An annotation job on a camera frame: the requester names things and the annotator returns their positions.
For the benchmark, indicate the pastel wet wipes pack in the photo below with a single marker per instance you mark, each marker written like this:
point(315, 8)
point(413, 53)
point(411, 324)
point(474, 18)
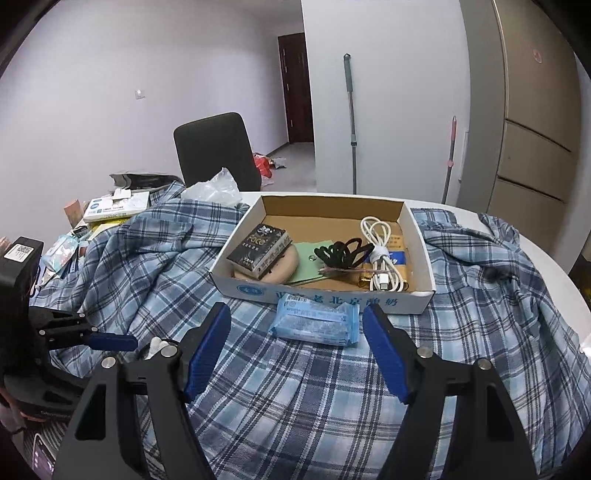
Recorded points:
point(62, 253)

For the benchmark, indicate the dark office chair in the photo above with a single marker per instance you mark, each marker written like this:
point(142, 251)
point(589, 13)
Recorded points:
point(212, 147)

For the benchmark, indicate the green fabric pouch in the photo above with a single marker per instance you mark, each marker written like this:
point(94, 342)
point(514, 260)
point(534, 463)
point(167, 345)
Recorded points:
point(307, 264)

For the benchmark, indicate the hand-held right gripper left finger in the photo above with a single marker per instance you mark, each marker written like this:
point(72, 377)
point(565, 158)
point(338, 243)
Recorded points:
point(205, 355)

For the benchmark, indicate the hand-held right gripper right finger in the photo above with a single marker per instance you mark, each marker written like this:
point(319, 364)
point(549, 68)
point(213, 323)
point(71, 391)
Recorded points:
point(385, 355)

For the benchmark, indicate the dark wooden door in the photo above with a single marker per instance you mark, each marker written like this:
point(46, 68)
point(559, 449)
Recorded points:
point(298, 87)

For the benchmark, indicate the pink lidded toothpick jar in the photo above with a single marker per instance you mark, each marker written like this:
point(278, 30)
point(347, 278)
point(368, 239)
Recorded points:
point(74, 213)

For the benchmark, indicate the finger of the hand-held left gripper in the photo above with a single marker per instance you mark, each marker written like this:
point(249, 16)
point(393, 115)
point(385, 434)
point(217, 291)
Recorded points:
point(113, 342)
point(55, 385)

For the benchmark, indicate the cardboard box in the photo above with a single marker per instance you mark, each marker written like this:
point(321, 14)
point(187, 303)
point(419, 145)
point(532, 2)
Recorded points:
point(277, 295)

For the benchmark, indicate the round beige case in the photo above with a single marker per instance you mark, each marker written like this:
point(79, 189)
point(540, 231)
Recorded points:
point(282, 271)

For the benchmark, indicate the person's left forearm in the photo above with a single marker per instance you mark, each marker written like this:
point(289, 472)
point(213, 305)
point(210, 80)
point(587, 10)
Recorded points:
point(10, 410)

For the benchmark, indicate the white tissue pack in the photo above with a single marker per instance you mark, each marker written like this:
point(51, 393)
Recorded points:
point(115, 205)

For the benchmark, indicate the gold refrigerator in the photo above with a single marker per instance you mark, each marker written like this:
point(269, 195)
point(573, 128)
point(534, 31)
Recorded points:
point(531, 115)

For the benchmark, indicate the red plastic bag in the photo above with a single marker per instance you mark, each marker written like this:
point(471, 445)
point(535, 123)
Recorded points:
point(262, 166)

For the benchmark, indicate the gold and blue box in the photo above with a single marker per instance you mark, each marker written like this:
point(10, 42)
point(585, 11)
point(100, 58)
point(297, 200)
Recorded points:
point(398, 258)

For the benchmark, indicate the blue plaid shirt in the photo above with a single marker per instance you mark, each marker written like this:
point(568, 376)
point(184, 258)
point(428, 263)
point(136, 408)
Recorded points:
point(300, 392)

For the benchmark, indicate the blue tissue packet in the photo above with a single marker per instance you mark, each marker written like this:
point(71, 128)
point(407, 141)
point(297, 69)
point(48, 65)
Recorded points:
point(314, 321)

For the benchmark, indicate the yellow box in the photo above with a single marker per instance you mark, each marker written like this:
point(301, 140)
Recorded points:
point(106, 224)

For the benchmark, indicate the clear plastic bag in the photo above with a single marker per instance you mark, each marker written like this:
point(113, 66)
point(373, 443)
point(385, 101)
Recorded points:
point(214, 187)

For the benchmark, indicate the small black box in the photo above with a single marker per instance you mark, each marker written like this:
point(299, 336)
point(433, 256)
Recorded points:
point(261, 249)

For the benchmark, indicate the smartphone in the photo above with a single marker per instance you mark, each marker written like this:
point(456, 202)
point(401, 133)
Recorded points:
point(44, 454)

